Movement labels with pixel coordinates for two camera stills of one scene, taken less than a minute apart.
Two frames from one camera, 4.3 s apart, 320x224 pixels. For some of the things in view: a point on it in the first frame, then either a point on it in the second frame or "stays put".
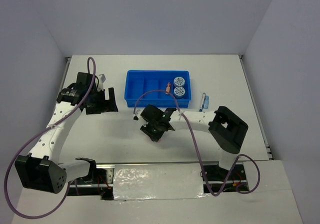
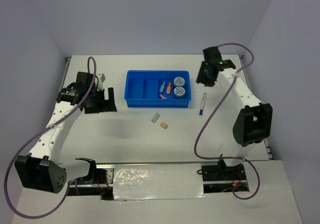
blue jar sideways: [179, 92] stays put
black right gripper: [154, 136] to [207, 82]
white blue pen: [203, 94] stays put
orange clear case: [168, 88] stays put
